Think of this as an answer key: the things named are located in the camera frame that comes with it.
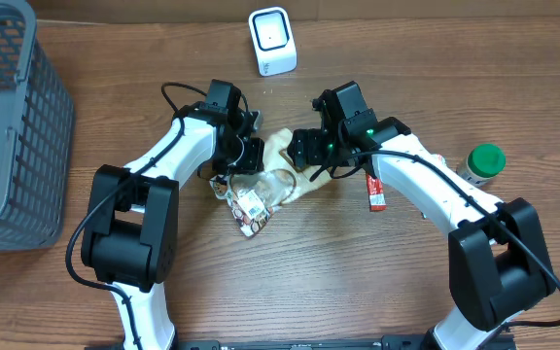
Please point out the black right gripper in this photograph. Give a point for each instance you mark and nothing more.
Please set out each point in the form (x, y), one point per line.
(303, 149)

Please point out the red snack packet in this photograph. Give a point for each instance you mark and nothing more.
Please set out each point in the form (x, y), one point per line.
(376, 197)

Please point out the white barcode scanner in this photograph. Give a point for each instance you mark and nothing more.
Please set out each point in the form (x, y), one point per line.
(273, 41)

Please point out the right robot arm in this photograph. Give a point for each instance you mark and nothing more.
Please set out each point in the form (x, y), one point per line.
(499, 266)

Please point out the white brown snack bag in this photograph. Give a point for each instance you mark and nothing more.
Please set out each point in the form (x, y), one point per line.
(254, 199)

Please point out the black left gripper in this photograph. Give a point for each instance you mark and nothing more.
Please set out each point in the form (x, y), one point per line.
(250, 156)

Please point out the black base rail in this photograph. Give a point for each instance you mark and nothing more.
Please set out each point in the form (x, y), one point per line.
(304, 345)

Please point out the grey plastic mesh basket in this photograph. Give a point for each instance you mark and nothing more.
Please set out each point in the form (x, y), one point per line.
(37, 122)

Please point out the green white cup container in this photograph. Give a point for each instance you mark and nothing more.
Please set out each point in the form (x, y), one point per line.
(482, 164)

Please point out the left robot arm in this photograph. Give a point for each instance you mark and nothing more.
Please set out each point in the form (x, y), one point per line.
(129, 234)

